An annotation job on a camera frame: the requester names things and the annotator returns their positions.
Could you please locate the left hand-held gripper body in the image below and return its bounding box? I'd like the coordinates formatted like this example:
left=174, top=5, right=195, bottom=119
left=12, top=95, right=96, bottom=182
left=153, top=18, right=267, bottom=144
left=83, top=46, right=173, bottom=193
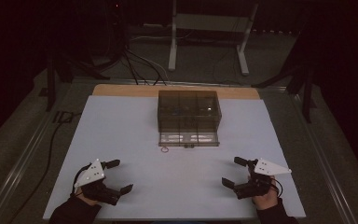
left=74, top=159, right=122, bottom=206

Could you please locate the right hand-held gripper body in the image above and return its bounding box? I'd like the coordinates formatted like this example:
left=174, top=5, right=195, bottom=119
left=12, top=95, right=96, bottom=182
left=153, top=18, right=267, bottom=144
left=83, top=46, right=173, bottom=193
left=233, top=157, right=293, bottom=201

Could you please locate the person's right hand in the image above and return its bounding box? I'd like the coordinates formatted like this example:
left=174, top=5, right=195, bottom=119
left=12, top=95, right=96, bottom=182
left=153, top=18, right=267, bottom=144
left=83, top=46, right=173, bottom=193
left=251, top=175, right=280, bottom=211

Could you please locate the person's left hand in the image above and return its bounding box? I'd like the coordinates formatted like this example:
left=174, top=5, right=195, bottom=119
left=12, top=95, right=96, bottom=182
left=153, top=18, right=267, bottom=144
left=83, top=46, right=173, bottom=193
left=75, top=189, right=103, bottom=207

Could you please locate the pale blue table mat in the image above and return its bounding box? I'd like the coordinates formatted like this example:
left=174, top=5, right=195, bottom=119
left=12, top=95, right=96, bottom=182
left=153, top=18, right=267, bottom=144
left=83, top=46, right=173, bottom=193
left=42, top=94, right=307, bottom=221

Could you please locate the clear plastic drawer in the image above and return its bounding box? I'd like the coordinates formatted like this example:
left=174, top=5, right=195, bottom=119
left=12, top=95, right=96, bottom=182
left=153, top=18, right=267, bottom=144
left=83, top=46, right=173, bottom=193
left=158, top=131, right=221, bottom=148

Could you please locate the smoky clear drawer box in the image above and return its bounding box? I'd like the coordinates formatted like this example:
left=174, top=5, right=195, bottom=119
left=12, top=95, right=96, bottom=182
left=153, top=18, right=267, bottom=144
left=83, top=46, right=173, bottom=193
left=157, top=90, right=223, bottom=133

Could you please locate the black tripod stand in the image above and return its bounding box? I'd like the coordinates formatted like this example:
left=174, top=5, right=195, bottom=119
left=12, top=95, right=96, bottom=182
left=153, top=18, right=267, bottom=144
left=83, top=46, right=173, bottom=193
left=37, top=46, right=111, bottom=114
left=251, top=59, right=320, bottom=124

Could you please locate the grey metal stand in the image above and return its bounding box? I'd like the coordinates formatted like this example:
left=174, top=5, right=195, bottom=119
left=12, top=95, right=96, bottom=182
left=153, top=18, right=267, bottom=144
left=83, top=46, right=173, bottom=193
left=167, top=0, right=260, bottom=77

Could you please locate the left hand-held gripper cable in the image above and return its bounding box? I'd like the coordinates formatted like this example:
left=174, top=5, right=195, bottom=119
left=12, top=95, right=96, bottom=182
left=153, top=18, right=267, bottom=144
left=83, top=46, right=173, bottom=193
left=70, top=161, right=93, bottom=198

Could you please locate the hand-held gripper cable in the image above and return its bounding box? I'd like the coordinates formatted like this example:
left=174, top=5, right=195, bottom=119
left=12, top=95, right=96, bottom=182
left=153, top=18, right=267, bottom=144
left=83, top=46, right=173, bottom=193
left=272, top=177, right=284, bottom=199
left=70, top=161, right=93, bottom=198

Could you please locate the right hand-held gripper cable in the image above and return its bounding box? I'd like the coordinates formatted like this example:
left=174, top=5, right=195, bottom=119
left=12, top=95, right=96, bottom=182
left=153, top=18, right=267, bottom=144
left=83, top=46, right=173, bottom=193
left=272, top=177, right=284, bottom=199

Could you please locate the black floor cable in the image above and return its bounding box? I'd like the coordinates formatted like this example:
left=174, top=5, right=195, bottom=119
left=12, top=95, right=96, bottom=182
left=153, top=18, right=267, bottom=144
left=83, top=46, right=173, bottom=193
left=10, top=110, right=83, bottom=224

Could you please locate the bundle of black cables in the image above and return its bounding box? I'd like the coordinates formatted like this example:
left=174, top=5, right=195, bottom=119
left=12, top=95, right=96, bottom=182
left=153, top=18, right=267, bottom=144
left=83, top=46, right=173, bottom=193
left=117, top=46, right=169, bottom=87

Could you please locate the white floor cable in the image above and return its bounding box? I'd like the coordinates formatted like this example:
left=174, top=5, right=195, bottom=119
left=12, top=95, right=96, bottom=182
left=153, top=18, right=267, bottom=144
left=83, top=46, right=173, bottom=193
left=130, top=33, right=171, bottom=80

